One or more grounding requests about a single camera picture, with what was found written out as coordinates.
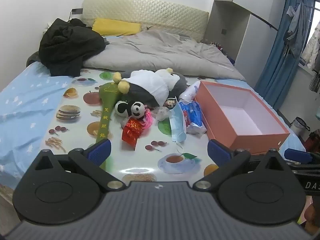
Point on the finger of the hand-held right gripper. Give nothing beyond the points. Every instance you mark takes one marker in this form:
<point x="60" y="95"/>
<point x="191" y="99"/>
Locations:
<point x="297" y="155"/>

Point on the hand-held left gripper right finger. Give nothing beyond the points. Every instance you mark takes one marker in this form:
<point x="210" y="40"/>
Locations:
<point x="218" y="151"/>

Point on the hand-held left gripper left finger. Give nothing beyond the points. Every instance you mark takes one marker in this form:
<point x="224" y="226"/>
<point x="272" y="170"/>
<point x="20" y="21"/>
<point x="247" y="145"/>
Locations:
<point x="100" y="151"/>

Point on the red foil packet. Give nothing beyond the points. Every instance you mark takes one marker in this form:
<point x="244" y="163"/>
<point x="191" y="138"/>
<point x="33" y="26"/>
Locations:
<point x="131" y="132"/>

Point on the orange cardboard box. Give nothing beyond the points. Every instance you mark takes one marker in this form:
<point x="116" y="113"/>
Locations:
<point x="240" y="120"/>

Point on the blue plastic bag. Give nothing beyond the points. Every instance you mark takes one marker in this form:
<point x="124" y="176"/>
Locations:
<point x="193" y="115"/>

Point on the blue face mask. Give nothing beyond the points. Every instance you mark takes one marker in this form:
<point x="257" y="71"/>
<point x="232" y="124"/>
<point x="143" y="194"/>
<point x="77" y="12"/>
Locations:
<point x="177" y="125"/>

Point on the small panda plush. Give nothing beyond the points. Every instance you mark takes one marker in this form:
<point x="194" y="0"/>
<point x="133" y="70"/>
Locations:
<point x="136" y="108"/>

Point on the clear plastic wrapper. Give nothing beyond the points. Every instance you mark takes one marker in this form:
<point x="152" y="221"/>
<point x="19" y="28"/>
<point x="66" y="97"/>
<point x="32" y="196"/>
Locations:
<point x="162" y="112"/>

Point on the person's right hand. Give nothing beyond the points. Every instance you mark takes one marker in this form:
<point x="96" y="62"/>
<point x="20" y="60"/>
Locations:
<point x="313" y="215"/>

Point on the white trash bin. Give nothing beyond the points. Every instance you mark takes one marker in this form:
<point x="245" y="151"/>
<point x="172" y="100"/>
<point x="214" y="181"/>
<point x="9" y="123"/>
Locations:
<point x="298" y="127"/>

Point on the food print plastic mat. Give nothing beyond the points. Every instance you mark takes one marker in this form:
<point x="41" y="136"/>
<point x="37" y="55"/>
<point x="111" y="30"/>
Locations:
<point x="140" y="157"/>

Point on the white bottle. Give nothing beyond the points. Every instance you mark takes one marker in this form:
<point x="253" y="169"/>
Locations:
<point x="190" y="91"/>

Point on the brown patterned round packet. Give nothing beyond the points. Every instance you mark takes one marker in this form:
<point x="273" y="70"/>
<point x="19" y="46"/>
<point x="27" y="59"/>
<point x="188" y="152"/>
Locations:
<point x="171" y="103"/>

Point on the hanging striped garment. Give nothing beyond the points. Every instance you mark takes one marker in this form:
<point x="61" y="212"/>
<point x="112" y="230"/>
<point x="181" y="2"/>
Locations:
<point x="315" y="82"/>

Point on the grey penguin plush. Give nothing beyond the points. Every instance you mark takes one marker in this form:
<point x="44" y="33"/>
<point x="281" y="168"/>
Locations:
<point x="150" y="85"/>

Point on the light blue bedsheet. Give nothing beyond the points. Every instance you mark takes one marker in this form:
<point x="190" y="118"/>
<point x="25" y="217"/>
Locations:
<point x="22" y="105"/>

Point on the hanging clothes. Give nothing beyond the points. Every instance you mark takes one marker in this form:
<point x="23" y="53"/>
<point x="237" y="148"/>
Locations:
<point x="275" y="67"/>

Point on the row of small bottles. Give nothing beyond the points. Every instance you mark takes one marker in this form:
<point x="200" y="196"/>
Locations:
<point x="218" y="46"/>

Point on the hanging white jacket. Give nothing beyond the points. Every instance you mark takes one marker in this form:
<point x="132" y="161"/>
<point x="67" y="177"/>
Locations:
<point x="311" y="47"/>

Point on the grey white wardrobe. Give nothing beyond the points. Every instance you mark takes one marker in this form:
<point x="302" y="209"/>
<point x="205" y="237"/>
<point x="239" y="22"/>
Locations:
<point x="240" y="42"/>

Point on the black jacket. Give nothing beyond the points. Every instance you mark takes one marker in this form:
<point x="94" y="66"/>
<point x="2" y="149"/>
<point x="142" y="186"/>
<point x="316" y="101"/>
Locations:
<point x="67" y="45"/>

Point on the grey duvet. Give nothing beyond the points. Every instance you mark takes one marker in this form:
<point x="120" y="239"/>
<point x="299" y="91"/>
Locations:
<point x="162" y="52"/>

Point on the hanging denim garment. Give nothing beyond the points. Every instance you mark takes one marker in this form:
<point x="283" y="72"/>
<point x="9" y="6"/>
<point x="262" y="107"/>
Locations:
<point x="297" y="32"/>

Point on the yellow pillow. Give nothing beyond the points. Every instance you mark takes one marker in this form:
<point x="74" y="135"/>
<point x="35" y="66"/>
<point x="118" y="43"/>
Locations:
<point x="115" y="27"/>

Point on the small black garment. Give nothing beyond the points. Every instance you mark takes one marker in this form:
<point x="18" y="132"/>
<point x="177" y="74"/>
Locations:
<point x="80" y="22"/>

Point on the cream quilted headboard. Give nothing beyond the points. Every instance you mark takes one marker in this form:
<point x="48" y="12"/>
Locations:
<point x="150" y="12"/>

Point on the dark wall switch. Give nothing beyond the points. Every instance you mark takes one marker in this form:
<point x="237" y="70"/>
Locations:
<point x="224" y="31"/>

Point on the wall socket with charger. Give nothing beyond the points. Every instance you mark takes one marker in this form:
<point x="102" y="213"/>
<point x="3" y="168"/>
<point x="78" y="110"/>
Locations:
<point x="77" y="11"/>

